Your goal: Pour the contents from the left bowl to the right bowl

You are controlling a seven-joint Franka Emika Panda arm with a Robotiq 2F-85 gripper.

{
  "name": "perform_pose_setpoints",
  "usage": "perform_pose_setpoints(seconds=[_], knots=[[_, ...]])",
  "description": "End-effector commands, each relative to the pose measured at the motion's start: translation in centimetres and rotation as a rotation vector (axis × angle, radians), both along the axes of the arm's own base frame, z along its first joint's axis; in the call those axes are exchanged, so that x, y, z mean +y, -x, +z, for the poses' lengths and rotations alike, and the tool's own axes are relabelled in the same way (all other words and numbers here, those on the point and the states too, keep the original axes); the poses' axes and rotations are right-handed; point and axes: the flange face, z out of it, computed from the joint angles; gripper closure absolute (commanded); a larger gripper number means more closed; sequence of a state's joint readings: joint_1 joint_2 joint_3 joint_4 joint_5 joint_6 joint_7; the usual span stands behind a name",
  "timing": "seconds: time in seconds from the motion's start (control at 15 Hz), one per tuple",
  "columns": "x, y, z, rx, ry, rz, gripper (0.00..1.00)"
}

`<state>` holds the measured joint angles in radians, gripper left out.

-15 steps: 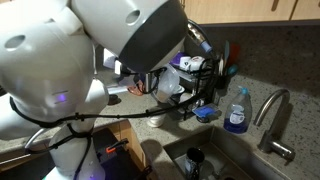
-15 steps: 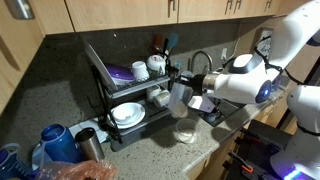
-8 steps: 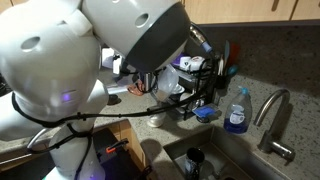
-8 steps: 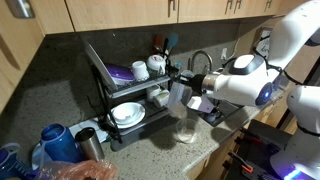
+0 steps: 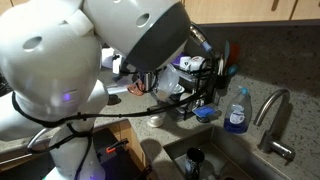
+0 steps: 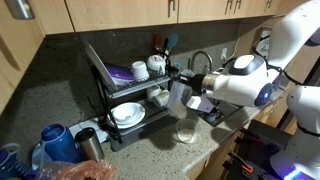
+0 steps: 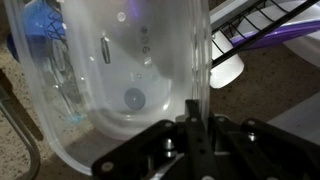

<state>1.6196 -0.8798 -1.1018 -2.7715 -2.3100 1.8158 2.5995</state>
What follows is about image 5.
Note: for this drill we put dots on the black robot stand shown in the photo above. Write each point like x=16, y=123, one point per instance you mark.
x=120, y=166

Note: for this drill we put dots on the round clear plastic bowl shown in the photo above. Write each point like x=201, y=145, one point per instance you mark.
x=156, y=120

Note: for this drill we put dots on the light wood base cabinet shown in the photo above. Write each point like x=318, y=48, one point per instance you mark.
x=133, y=143

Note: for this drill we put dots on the white flat tray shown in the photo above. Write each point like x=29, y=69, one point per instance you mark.
x=116, y=89

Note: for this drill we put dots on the plain white mug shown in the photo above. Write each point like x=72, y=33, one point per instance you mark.
x=185, y=62
x=185, y=99

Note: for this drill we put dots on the black utensil holder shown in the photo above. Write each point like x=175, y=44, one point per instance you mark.
x=222, y=82

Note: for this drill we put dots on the white plates stack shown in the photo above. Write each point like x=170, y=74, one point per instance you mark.
x=179, y=89

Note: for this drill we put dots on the black two-tier dish rack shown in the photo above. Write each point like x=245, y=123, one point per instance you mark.
x=195, y=78

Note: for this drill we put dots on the purple bowl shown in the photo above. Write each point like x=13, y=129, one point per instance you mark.
x=176, y=60

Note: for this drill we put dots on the blue sponge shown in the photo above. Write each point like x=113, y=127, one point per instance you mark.
x=205, y=111

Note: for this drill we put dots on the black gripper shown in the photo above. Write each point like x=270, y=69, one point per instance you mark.
x=148, y=81

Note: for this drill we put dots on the red spatula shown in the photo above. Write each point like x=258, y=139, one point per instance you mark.
x=235, y=53

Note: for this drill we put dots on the light wood cabinet door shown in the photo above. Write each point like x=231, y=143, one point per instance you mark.
x=306, y=9
x=233, y=10

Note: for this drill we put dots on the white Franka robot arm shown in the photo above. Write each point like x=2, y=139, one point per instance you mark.
x=50, y=66

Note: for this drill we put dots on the teal spatula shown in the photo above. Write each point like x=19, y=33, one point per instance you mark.
x=227, y=50

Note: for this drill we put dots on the stainless steel sink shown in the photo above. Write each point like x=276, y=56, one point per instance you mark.
x=233, y=156

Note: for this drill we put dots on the white mug with red print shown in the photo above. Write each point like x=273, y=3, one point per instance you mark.
x=196, y=63

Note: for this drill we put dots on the light wooden utensils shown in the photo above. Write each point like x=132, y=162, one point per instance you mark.
x=220, y=65

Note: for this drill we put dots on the brushed steel faucet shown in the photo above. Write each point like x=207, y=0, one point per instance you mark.
x=271, y=136

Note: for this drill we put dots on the black round lid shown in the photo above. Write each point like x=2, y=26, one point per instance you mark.
x=114, y=99

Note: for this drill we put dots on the blue dish soap bottle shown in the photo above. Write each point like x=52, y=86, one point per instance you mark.
x=237, y=116

